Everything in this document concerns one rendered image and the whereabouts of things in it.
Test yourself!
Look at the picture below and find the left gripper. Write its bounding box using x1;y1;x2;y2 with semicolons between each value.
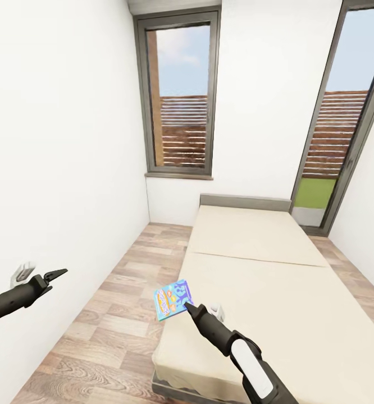
2;269;67;314

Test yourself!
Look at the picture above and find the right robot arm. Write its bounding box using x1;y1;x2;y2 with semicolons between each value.
184;302;299;404

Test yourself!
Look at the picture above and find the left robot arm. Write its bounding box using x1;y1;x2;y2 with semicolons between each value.
0;261;67;318

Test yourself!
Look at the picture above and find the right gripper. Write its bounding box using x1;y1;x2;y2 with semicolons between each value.
184;302;224;344

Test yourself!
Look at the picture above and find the board game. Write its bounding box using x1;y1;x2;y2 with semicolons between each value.
153;278;194;322

